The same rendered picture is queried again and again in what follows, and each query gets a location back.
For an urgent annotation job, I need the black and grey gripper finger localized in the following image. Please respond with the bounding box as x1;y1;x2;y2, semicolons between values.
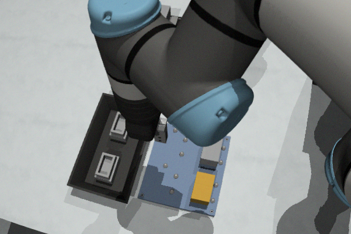
158;117;168;138
154;124;167;143

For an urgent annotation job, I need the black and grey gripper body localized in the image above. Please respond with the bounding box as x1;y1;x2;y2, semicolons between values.
107;74;161;142

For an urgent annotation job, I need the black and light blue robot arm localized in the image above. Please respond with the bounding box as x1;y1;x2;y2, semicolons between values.
88;0;351;208

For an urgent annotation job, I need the yellow rectangular block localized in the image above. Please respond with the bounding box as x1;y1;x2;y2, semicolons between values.
190;171;215;205

